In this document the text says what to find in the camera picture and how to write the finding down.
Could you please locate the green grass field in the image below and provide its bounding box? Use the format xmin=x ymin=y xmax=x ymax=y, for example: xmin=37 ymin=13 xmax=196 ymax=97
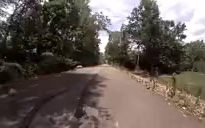
xmin=158 ymin=70 xmax=205 ymax=105

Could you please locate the vehicle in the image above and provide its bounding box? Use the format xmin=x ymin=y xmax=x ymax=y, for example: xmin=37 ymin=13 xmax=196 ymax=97
xmin=75 ymin=64 xmax=84 ymax=70

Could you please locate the row of trees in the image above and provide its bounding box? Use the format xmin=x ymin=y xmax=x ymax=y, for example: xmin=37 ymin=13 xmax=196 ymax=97
xmin=0 ymin=0 xmax=112 ymax=84
xmin=104 ymin=0 xmax=205 ymax=76

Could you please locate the grey asphalt road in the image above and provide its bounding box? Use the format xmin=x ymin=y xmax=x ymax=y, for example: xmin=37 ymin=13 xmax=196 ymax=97
xmin=0 ymin=63 xmax=205 ymax=128

